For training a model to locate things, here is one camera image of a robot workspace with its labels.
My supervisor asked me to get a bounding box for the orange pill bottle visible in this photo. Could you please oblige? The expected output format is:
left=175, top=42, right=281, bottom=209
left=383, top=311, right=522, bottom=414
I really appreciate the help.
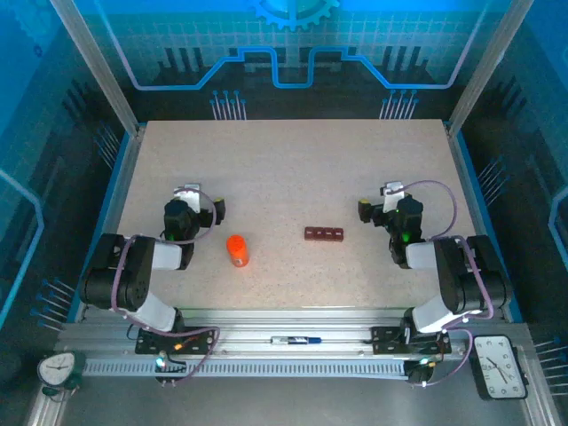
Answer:
left=227, top=241, right=250, bottom=269

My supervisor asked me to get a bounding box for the aluminium rail frame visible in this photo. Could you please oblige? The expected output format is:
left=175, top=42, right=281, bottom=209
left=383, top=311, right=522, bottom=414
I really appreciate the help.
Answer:
left=55, top=308, right=533, bottom=359

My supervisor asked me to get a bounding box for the black rectangular clock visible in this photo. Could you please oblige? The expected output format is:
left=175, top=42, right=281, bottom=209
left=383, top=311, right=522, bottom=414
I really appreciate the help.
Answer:
left=469, top=335, right=529, bottom=402

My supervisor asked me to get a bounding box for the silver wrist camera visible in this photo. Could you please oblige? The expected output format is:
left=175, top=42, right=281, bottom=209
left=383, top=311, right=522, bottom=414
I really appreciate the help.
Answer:
left=379, top=180, right=407, bottom=212
left=172, top=182, right=203, bottom=209

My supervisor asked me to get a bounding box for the slotted grey cable duct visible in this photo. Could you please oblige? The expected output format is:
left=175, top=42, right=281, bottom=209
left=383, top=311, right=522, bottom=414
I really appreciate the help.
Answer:
left=82, top=358, right=409, bottom=379

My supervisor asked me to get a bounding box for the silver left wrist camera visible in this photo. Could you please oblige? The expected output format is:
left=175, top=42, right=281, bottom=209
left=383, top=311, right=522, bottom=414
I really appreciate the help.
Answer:
left=172, top=182, right=203, bottom=209

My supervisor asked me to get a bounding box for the aluminium enclosure post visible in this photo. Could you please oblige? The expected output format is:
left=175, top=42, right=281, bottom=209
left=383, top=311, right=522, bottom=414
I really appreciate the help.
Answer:
left=446, top=0, right=536, bottom=134
left=48, top=0, right=146, bottom=137

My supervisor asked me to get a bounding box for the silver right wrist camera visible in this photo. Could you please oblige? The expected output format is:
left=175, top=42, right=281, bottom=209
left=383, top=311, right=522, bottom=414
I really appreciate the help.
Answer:
left=379, top=180, right=407, bottom=212

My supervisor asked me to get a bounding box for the blue marker pen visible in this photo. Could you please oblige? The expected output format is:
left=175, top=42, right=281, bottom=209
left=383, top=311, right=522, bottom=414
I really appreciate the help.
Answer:
left=270, top=335, right=323, bottom=346

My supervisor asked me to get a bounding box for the blue aluminium table side rail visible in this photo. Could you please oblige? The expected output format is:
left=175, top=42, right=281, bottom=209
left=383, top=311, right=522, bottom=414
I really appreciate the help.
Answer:
left=73, top=126, right=146, bottom=323
left=445, top=123, right=524, bottom=324

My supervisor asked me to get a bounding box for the brown weekly pill organizer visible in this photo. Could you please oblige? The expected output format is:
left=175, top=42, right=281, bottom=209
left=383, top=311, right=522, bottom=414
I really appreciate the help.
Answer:
left=304, top=226, right=345, bottom=242

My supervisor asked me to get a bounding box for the green round alarm clock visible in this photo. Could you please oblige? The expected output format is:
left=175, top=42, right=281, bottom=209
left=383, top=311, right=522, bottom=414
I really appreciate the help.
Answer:
left=36, top=350, right=86, bottom=403

